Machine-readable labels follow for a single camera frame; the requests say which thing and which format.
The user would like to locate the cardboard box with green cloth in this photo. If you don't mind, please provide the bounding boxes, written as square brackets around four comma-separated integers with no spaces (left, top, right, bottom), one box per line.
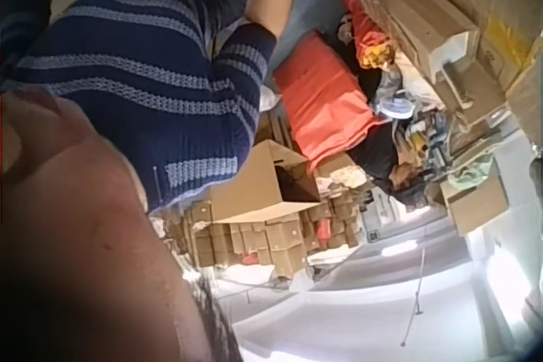
[439,157,511,238]

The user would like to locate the white round tape roll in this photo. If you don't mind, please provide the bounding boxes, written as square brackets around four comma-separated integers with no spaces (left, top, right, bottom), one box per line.
[378,96,416,122]

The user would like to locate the orange red folded cloth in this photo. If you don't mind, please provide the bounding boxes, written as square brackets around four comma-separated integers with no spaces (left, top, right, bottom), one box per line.
[272,31,385,173]

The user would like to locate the open brown cardboard box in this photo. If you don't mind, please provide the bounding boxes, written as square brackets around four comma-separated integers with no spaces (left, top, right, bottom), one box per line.
[209,139,322,226]

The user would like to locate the heap of red yellow clothes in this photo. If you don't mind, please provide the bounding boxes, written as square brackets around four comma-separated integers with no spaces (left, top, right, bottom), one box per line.
[338,0,404,71]

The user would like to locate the stack of small cardboard boxes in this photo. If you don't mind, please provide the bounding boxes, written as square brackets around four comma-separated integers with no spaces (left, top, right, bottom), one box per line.
[182,196,367,281]

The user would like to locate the white foam packing piece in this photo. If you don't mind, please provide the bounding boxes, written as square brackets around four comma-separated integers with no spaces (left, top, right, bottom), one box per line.
[427,30,481,86]

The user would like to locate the black cloth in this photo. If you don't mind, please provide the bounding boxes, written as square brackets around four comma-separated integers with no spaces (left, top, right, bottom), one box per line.
[350,123,432,213]

